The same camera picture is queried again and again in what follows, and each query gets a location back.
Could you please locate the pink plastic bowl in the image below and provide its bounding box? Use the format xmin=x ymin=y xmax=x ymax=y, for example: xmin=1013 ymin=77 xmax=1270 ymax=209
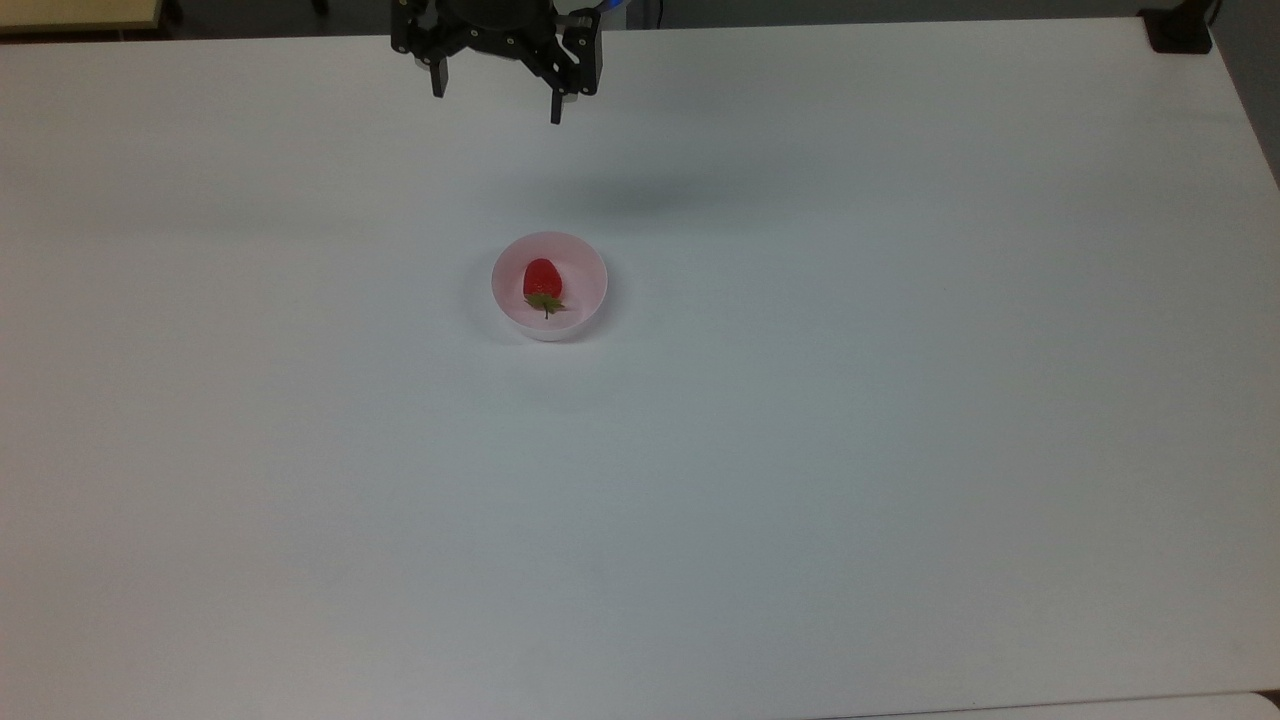
xmin=491 ymin=231 xmax=609 ymax=343

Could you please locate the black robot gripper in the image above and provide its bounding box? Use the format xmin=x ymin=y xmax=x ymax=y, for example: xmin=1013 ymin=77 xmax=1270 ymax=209
xmin=390 ymin=0 xmax=606 ymax=126

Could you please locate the black stand base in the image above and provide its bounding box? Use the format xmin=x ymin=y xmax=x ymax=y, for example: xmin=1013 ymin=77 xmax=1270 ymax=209
xmin=1138 ymin=0 xmax=1217 ymax=55

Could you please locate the red toy strawberry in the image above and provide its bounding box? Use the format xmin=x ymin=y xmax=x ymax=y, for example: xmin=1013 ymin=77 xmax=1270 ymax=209
xmin=522 ymin=258 xmax=568 ymax=320

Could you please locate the beige wooden table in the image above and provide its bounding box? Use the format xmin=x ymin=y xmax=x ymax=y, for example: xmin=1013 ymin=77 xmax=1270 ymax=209
xmin=0 ymin=0 xmax=165 ymax=37

